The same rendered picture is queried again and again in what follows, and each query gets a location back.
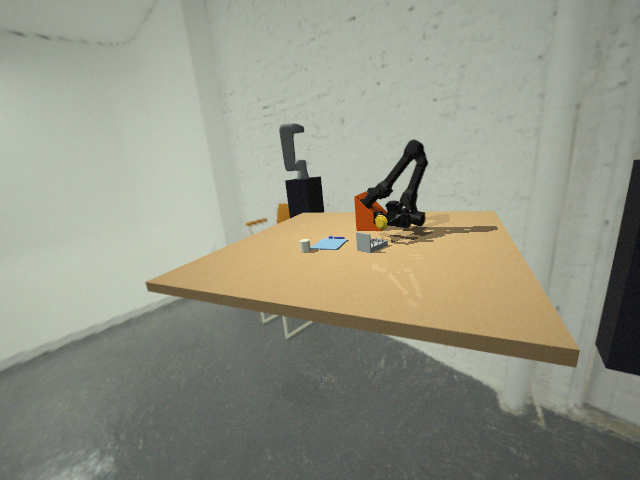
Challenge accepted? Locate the olive-yellow round plate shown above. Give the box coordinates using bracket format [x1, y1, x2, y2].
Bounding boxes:
[375, 215, 388, 230]

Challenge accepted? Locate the light blue square mat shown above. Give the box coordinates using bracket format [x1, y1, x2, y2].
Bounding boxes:
[310, 238, 348, 250]

